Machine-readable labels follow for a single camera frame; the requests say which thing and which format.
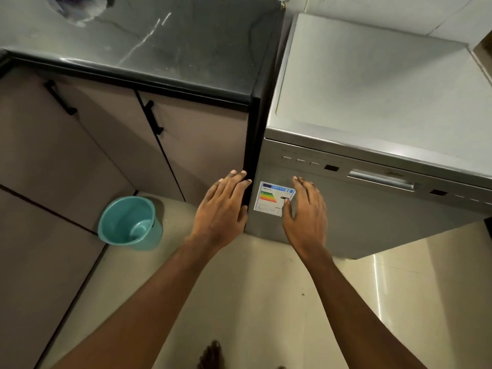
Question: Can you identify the person's right hand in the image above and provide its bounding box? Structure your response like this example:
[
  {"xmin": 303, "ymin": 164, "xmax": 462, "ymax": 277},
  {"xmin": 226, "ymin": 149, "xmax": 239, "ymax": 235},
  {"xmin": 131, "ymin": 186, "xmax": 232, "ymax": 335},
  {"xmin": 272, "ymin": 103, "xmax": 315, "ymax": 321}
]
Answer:
[{"xmin": 282, "ymin": 176, "xmax": 328, "ymax": 259}]

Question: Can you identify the silver dishwasher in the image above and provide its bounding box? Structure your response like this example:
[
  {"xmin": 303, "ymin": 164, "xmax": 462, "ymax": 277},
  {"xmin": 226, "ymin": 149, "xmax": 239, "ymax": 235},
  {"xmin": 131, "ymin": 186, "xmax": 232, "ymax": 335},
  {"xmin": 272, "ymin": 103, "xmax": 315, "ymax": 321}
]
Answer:
[{"xmin": 244, "ymin": 13, "xmax": 492, "ymax": 260}]

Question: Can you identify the black cabinet handle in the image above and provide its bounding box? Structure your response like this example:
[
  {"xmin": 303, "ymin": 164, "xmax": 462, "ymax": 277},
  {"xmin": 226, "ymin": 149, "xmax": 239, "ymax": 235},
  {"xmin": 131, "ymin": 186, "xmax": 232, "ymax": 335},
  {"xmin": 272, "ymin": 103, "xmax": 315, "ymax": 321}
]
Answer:
[
  {"xmin": 141, "ymin": 100, "xmax": 164, "ymax": 136},
  {"xmin": 44, "ymin": 80, "xmax": 78, "ymax": 116}
]

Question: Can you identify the person's foot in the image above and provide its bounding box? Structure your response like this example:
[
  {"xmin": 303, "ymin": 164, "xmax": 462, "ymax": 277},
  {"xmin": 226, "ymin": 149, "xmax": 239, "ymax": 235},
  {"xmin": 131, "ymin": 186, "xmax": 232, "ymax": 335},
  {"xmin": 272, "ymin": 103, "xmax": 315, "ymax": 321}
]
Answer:
[{"xmin": 198, "ymin": 340, "xmax": 224, "ymax": 369}]

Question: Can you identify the brown cabinet door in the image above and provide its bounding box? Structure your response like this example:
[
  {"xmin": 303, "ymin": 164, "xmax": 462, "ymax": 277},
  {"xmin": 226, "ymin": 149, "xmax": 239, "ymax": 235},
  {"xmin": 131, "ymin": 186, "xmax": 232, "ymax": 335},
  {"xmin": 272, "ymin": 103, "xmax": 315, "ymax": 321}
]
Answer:
[
  {"xmin": 0, "ymin": 65, "xmax": 186, "ymax": 232},
  {"xmin": 135, "ymin": 90, "xmax": 251, "ymax": 206}
]

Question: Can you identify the teal plastic bucket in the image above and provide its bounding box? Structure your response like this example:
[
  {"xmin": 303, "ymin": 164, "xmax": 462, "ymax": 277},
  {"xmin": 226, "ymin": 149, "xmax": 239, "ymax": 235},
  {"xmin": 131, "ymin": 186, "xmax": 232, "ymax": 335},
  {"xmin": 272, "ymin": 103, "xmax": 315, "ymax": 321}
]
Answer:
[{"xmin": 97, "ymin": 196, "xmax": 163, "ymax": 252}]

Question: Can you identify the person's left forearm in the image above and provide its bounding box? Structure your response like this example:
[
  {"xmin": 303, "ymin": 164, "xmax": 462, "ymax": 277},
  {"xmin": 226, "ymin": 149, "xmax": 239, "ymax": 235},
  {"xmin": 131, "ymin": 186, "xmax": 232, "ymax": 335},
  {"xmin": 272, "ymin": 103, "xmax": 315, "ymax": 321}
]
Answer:
[{"xmin": 50, "ymin": 235, "xmax": 227, "ymax": 369}]

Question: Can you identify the silver dishwasher door handle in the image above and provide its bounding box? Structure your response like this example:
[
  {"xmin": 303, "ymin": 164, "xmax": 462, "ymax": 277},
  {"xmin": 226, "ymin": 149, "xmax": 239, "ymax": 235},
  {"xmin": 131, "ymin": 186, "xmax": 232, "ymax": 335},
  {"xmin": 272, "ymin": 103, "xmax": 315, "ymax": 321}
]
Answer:
[{"xmin": 347, "ymin": 169, "xmax": 418, "ymax": 192}]

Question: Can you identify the person's right forearm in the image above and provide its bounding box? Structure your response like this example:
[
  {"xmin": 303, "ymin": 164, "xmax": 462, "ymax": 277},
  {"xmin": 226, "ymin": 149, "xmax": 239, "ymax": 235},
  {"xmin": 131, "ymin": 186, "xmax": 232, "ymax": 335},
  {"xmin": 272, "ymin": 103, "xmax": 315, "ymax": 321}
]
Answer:
[{"xmin": 286, "ymin": 244, "xmax": 426, "ymax": 369}]

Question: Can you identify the person's left hand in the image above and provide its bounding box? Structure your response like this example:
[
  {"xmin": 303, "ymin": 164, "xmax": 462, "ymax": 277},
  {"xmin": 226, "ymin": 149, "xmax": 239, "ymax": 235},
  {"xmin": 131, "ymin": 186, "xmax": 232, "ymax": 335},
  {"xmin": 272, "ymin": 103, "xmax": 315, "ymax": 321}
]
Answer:
[{"xmin": 191, "ymin": 170, "xmax": 253, "ymax": 251}]

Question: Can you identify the brown wooden frame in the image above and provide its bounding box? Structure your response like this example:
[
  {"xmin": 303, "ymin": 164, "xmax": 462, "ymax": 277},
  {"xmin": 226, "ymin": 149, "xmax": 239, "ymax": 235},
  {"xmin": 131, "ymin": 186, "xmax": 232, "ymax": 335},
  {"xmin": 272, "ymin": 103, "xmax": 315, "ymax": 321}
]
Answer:
[{"xmin": 472, "ymin": 34, "xmax": 492, "ymax": 86}]

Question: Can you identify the colourful energy label sticker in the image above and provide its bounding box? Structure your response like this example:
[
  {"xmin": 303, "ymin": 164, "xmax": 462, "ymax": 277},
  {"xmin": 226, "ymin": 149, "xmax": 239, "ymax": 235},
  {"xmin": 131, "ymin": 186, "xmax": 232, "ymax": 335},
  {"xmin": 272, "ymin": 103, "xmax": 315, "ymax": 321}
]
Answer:
[{"xmin": 254, "ymin": 181, "xmax": 297, "ymax": 218}]

